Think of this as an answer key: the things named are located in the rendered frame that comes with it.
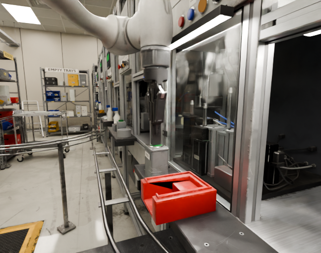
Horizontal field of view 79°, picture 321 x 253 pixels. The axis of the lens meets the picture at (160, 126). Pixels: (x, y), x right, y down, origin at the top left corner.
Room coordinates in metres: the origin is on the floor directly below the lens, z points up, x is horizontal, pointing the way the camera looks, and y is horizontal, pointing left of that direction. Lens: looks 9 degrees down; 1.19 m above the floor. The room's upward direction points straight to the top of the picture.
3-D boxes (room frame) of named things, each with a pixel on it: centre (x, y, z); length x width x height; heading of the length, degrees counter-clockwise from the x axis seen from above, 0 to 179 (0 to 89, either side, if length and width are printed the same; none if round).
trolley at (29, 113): (3.74, 2.29, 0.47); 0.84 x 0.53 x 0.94; 105
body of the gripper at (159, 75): (0.62, 0.02, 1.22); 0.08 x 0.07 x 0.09; 21
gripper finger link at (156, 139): (0.61, 0.01, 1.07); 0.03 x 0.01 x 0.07; 111
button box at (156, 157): (0.62, 0.01, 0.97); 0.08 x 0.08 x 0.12; 21
